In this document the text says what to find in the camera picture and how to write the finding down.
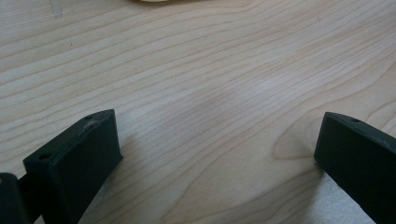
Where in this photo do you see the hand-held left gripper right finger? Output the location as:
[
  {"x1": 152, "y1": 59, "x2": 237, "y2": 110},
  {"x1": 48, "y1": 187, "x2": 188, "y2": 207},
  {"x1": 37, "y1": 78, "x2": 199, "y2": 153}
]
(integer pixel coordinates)
[{"x1": 313, "y1": 111, "x2": 396, "y2": 224}]

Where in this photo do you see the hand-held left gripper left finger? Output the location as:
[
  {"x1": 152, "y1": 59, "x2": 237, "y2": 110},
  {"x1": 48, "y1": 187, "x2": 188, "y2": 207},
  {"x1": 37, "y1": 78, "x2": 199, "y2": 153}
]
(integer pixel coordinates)
[{"x1": 22, "y1": 108, "x2": 124, "y2": 224}]

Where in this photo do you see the pale yellow object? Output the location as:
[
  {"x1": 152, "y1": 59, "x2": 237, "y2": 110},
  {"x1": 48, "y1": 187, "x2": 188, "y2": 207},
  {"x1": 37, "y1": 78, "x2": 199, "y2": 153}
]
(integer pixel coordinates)
[{"x1": 132, "y1": 0, "x2": 178, "y2": 4}]

